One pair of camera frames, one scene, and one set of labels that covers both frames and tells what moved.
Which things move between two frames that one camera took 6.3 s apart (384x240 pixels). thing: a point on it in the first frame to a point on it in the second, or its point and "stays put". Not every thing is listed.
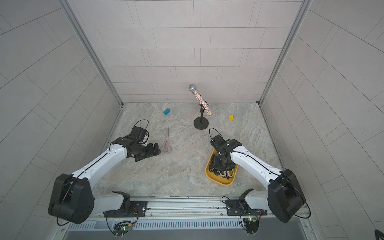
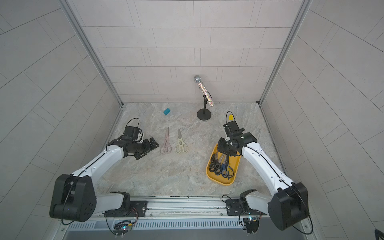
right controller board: (252, 226) stays put
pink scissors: (167, 146) stays put
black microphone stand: (201, 123) to (204, 114)
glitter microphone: (192, 87) to (198, 78)
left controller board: (122, 227) stays put
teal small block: (166, 111) stays put
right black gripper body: (221, 164) to (226, 147)
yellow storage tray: (219, 179) stays put
